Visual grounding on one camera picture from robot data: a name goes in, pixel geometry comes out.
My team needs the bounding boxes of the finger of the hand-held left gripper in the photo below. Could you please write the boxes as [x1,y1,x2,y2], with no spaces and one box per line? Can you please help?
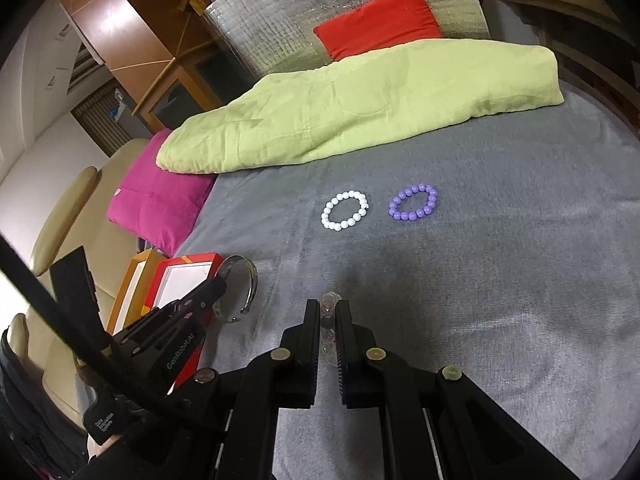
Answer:
[165,287,227,333]
[145,275,228,320]

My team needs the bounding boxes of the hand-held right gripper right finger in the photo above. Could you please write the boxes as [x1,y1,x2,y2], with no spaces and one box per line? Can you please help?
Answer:
[336,300,585,480]

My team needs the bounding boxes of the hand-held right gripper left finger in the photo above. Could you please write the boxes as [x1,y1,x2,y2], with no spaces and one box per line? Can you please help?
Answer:
[180,299,321,480]

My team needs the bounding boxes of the pale pink clear bead bracelet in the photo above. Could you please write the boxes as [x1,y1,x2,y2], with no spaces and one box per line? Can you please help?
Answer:
[320,291,342,363]

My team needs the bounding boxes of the red jewelry box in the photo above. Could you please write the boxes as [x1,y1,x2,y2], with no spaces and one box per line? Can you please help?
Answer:
[141,254,226,396]

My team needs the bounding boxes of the silver metal bangle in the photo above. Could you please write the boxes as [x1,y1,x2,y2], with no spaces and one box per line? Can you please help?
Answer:
[212,255,260,322]

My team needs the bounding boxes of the orange box lid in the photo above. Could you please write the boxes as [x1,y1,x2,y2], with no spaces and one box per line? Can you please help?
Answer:
[107,249,168,336]

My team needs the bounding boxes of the magenta pillow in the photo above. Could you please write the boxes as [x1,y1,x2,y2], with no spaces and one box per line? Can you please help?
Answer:
[107,129,217,257]

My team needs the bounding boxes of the person's dark clothing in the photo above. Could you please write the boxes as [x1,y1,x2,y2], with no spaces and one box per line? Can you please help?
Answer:
[0,330,88,480]

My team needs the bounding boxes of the grey blanket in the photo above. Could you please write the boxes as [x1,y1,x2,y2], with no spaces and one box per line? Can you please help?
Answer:
[170,80,640,480]

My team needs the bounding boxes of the beige sofa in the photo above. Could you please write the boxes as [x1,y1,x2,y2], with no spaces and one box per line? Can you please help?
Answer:
[0,140,151,411]

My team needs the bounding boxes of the dark slatted unit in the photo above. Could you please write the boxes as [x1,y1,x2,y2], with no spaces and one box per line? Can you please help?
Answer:
[72,85,151,158]

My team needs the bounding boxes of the wooden glass cabinet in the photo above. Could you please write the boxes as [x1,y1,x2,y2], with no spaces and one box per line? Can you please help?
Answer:
[132,0,236,133]

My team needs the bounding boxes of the light green folded blanket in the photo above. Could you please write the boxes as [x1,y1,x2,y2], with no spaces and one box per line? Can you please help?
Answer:
[156,39,566,176]

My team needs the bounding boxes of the silver quilted cushion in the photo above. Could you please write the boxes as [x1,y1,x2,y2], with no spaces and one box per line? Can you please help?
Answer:
[204,0,491,93]

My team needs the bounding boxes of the red pillow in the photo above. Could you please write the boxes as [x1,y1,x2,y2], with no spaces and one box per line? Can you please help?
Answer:
[313,0,445,61]

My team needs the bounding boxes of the wooden shelf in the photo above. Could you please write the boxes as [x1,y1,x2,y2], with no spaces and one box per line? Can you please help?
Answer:
[480,0,640,136]

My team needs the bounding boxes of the black cable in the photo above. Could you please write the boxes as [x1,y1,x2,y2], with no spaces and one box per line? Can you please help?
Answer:
[0,235,231,431]

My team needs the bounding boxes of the white bead bracelet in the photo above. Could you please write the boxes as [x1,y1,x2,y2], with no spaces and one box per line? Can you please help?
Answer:
[321,190,370,232]

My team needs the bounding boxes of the purple bead bracelet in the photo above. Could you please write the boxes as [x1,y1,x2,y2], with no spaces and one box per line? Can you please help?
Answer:
[388,184,439,223]

